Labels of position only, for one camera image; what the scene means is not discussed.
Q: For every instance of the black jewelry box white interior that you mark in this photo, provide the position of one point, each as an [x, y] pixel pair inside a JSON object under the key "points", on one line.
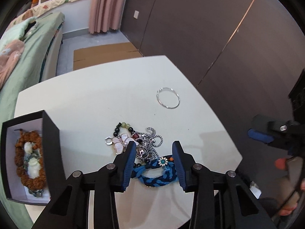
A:
{"points": [[31, 160]]}

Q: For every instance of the white wall socket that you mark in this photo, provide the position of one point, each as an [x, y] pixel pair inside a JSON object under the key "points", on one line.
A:
{"points": [[136, 14]]}

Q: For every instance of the pink fleece blanket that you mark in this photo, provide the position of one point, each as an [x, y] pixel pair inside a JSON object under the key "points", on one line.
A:
{"points": [[9, 58]]}

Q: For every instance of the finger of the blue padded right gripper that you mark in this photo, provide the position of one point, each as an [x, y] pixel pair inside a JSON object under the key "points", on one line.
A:
{"points": [[220, 200]]}

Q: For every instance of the person's right hand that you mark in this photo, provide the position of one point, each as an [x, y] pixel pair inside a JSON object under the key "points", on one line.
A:
{"points": [[289, 184]]}

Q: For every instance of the flattened cardboard sheet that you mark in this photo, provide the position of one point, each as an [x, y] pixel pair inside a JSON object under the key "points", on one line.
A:
{"points": [[87, 57]]}

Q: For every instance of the pink curtain right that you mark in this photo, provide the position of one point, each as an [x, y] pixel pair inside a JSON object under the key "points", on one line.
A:
{"points": [[105, 15]]}

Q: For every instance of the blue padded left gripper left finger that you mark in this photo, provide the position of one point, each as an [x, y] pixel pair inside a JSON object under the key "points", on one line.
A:
{"points": [[69, 209]]}

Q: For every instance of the pale green floral pillow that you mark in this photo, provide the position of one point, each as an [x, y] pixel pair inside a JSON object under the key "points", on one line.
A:
{"points": [[15, 32]]}

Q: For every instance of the floral window seat cushion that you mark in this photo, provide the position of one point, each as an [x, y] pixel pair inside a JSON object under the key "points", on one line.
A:
{"points": [[40, 10]]}

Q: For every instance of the green bed mattress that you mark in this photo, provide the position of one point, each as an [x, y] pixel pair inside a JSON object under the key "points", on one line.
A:
{"points": [[28, 71]]}

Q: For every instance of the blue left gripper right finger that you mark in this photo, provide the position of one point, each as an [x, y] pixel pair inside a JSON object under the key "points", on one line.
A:
{"points": [[261, 137]]}

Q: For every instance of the thin silver bangle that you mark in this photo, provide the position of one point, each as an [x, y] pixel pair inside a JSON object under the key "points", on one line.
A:
{"points": [[168, 98]]}

